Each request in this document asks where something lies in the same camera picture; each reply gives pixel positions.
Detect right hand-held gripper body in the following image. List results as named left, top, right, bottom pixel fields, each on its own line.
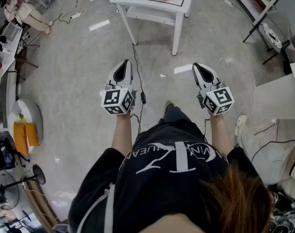
left=196, top=82, right=235, bottom=117

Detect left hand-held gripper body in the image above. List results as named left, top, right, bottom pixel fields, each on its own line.
left=100, top=80, right=138, bottom=116

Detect person's right forearm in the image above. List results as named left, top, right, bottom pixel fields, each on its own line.
left=209, top=113, right=234, bottom=155

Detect person's left forearm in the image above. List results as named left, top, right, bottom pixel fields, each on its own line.
left=111, top=110, right=133, bottom=155

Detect person's black trousers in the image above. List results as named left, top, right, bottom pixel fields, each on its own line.
left=158, top=103, right=194, bottom=131

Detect plain white table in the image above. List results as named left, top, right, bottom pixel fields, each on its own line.
left=254, top=62, right=295, bottom=121

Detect round speckled side table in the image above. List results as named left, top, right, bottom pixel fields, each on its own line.
left=243, top=20, right=292, bottom=65

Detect white beanbag seat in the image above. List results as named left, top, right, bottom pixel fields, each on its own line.
left=7, top=99, right=44, bottom=152

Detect orange cushion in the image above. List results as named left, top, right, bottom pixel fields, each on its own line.
left=24, top=122, right=40, bottom=147
left=13, top=122, right=29, bottom=157

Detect long white desk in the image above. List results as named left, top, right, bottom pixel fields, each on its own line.
left=0, top=20, right=24, bottom=131

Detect black floor fan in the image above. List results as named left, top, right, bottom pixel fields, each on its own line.
left=0, top=164, right=46, bottom=210

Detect person's black printed t-shirt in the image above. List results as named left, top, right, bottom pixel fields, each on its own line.
left=68, top=120, right=267, bottom=233

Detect black cable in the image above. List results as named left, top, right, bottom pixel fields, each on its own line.
left=132, top=42, right=148, bottom=134

